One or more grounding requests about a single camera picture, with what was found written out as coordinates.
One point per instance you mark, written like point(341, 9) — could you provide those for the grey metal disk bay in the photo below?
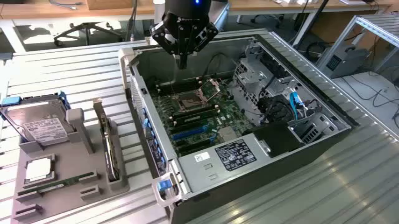
point(315, 130)

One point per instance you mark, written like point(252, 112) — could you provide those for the blue disk carrier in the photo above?
point(10, 102)

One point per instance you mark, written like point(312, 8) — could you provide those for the graphics card with metal bracket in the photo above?
point(110, 151)

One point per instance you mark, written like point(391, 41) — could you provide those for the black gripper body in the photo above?
point(186, 14)

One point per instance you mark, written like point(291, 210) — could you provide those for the CPU socket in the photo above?
point(188, 102)

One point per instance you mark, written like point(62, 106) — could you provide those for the metal socket cover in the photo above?
point(212, 81)

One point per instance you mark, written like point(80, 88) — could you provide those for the aluminium profile frame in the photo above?
point(376, 26)

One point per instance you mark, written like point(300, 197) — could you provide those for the black slanted pole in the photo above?
point(311, 19)

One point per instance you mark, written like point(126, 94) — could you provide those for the black open PC case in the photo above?
point(249, 200)

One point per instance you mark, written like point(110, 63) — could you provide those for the thin locking lever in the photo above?
point(170, 87)

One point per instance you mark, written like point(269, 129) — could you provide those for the black RAM slot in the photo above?
point(182, 84)
point(182, 89)

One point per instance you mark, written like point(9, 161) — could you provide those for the silver CPU chip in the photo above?
point(38, 169)

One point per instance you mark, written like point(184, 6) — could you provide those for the grey metal drive cage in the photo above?
point(249, 77)

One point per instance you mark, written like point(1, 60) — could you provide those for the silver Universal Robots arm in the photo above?
point(221, 16)

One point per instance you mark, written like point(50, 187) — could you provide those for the black office chair base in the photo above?
point(267, 16)

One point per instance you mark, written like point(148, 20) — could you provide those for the grey computer box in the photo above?
point(348, 64)

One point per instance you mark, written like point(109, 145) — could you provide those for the blue case latch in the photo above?
point(162, 186)

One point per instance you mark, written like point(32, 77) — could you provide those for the grey parts rack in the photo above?
point(70, 163)

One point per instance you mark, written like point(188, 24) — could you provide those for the black expansion slot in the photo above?
point(194, 145)
point(186, 128)

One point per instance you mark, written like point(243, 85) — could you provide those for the silver chipset heatsink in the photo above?
point(228, 133)

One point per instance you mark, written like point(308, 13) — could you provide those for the wooden office desk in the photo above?
point(37, 11)
point(343, 8)

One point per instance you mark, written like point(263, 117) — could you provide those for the silver hard disk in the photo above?
point(40, 121)

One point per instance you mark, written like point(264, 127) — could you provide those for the grey power supply unit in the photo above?
point(201, 177)

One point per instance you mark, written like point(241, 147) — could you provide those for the green motherboard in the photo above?
point(226, 109)

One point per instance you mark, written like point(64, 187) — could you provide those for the green RAM stick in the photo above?
point(192, 119)
point(56, 184)

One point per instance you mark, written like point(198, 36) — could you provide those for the grey office chair base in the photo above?
point(88, 28)

